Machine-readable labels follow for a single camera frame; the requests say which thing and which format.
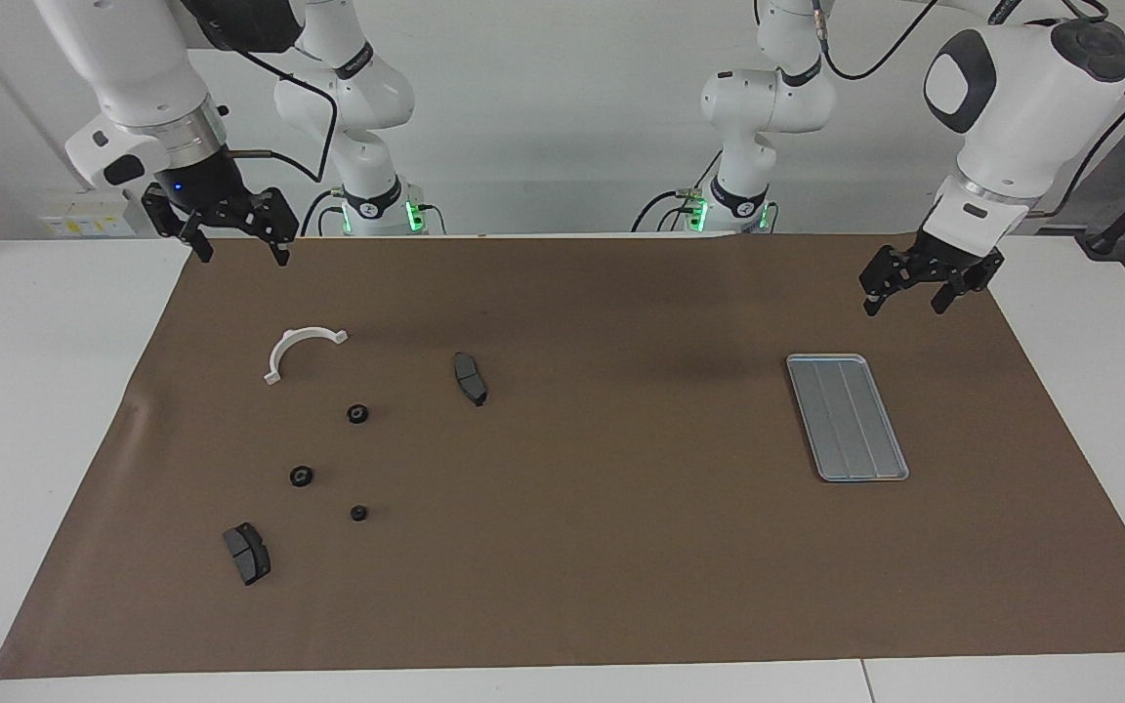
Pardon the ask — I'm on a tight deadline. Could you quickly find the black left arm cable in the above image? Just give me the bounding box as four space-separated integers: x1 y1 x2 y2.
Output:
812 0 959 83

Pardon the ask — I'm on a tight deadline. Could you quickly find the white curved plastic bracket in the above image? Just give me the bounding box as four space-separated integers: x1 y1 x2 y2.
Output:
263 327 350 386

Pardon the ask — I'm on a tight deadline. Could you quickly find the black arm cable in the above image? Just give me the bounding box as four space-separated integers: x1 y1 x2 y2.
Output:
226 39 339 186
812 0 959 83

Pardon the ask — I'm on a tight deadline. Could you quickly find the dark grey brake pad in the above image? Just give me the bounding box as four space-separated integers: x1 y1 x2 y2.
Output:
453 351 489 408
223 522 272 587

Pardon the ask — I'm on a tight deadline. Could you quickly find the white wall socket box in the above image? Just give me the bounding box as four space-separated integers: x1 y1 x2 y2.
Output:
38 190 139 238

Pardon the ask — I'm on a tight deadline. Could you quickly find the black base cable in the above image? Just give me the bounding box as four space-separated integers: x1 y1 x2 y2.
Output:
301 190 344 238
631 146 725 235

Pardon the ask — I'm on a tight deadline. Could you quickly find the brown paper table mat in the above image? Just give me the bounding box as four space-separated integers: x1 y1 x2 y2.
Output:
0 232 1125 680

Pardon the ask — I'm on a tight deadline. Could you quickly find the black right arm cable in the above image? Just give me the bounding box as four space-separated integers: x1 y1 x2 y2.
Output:
226 39 339 186

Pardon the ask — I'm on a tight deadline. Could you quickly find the silver metal tray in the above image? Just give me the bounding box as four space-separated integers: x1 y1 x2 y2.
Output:
785 353 911 483

